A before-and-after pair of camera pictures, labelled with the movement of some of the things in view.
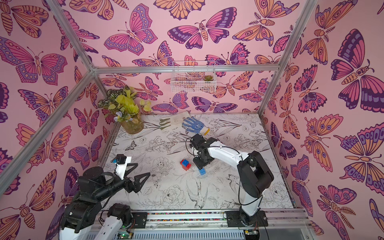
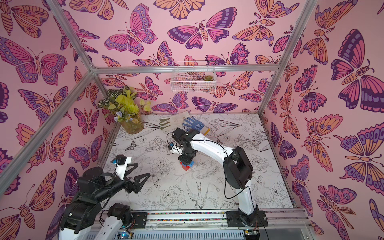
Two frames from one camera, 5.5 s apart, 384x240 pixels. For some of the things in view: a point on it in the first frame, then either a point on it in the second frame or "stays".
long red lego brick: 186,168 stays
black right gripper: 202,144 to 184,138
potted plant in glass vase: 122,106 stays
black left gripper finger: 127,171 stays
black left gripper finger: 137,185 stays
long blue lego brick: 202,171 to 191,164
